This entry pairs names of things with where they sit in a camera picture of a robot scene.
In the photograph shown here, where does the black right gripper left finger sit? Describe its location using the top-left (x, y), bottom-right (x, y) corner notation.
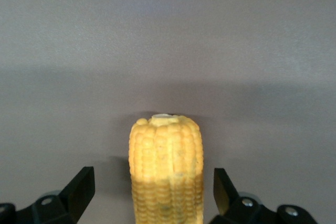
top-left (0, 166), bottom-right (95, 224)

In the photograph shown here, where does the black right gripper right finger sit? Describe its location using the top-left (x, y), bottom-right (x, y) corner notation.
top-left (209, 168), bottom-right (318, 224)

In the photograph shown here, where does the yellow corn cob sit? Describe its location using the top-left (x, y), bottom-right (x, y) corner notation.
top-left (128, 113), bottom-right (204, 224)

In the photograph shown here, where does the brown table cover sheet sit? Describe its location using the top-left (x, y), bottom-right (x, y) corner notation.
top-left (0, 0), bottom-right (336, 224)

